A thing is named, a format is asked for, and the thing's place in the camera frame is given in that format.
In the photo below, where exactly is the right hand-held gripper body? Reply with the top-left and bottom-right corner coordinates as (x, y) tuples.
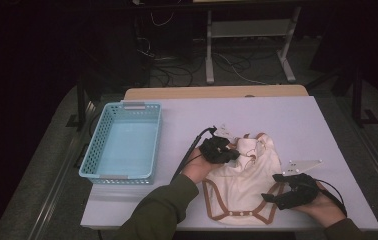
(275, 159), (324, 211)

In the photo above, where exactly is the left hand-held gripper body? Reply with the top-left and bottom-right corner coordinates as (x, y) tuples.
(199, 123), (238, 164)

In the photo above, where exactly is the cream baby bodysuit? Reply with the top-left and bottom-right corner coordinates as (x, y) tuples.
(201, 132), (286, 226)

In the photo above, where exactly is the blue plastic basket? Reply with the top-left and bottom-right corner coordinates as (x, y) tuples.
(78, 101), (162, 186)

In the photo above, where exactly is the person's left hand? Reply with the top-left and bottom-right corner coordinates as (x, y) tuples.
(180, 148), (225, 185)

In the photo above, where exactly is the person's right hand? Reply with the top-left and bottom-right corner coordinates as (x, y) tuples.
(291, 182), (347, 229)

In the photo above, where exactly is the wooden table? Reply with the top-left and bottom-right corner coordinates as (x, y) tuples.
(123, 84), (310, 101)

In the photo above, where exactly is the black metal stand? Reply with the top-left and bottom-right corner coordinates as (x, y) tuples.
(351, 66), (378, 128)
(66, 74), (88, 132)

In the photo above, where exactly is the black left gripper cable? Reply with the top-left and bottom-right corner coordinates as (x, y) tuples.
(171, 125), (218, 183)

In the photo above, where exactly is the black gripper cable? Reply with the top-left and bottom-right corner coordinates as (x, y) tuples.
(171, 125), (218, 183)
(315, 178), (349, 218)

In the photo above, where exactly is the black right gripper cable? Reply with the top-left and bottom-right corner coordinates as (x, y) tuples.
(315, 178), (349, 218)

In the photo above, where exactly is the white floor cable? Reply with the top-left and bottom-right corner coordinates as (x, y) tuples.
(216, 53), (268, 86)

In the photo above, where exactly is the aluminium rail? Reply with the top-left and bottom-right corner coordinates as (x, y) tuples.
(26, 101), (96, 240)
(336, 96), (378, 208)

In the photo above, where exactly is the black floor cable bundle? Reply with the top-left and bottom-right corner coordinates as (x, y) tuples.
(150, 56), (208, 88)

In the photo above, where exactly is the white metal stand frame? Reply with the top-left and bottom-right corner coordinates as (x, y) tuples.
(205, 6), (301, 85)

